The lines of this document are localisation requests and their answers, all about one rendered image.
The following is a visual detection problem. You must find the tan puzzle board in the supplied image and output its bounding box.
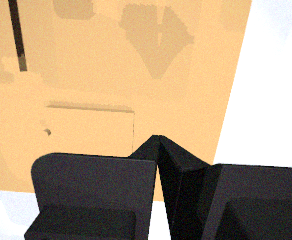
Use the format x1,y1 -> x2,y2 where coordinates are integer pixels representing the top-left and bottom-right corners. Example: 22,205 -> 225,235
0,0 -> 252,193

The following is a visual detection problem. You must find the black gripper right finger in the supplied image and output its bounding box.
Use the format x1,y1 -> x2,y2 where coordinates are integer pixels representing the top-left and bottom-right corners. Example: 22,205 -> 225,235
158,135 -> 292,240

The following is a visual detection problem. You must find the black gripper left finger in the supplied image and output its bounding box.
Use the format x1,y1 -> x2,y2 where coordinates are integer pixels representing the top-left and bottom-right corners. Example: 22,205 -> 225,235
30,135 -> 160,240

